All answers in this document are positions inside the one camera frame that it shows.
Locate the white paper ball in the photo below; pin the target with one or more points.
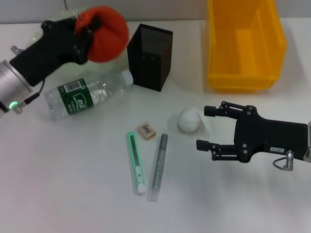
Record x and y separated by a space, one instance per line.
189 120

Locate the green utility knife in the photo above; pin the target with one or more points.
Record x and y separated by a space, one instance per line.
136 160

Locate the pale green glass fruit plate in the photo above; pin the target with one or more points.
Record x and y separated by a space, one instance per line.
107 66

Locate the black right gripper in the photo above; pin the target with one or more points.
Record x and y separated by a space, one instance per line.
272 133

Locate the beige eraser with barcode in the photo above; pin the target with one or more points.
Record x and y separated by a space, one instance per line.
146 131

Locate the black mesh pen holder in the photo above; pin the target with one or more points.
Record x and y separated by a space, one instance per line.
150 65

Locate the yellow plastic bin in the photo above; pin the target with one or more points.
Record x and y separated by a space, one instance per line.
243 48

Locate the clear green-label water bottle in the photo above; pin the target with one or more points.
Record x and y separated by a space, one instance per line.
73 97

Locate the grey pen in clear sleeve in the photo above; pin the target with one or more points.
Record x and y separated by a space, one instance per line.
159 165

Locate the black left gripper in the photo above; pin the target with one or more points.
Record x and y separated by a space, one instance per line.
48 51

